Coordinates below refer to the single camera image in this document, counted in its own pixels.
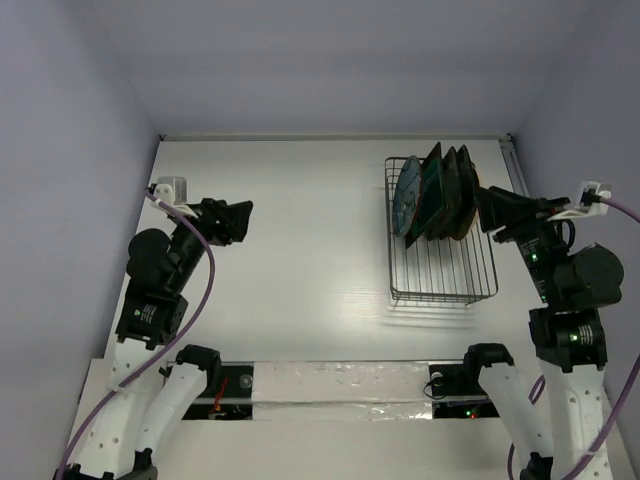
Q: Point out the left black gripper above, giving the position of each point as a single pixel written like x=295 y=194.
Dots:
x=227 y=222

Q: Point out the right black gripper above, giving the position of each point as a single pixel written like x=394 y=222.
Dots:
x=523 y=216

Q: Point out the round tan bird plate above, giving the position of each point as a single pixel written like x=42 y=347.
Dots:
x=465 y=218

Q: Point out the square black floral plate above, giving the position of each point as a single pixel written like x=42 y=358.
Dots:
x=461 y=183
x=451 y=187

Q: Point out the square green glazed plate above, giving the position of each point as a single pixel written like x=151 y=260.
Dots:
x=430 y=204

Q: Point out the round teal blue plate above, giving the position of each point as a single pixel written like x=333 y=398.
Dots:
x=406 y=196

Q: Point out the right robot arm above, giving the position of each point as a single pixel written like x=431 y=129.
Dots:
x=567 y=334

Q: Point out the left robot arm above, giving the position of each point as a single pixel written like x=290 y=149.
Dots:
x=124 y=434

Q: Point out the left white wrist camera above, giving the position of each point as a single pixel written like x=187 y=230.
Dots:
x=169 y=194

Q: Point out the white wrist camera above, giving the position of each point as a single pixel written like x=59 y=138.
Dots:
x=590 y=203
x=169 y=194

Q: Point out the metal wire dish rack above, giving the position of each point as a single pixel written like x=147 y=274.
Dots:
x=437 y=272

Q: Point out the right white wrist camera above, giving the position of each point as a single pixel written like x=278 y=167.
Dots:
x=590 y=203

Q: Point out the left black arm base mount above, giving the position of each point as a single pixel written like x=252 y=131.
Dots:
x=230 y=400

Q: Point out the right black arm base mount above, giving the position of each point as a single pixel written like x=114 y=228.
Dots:
x=454 y=395

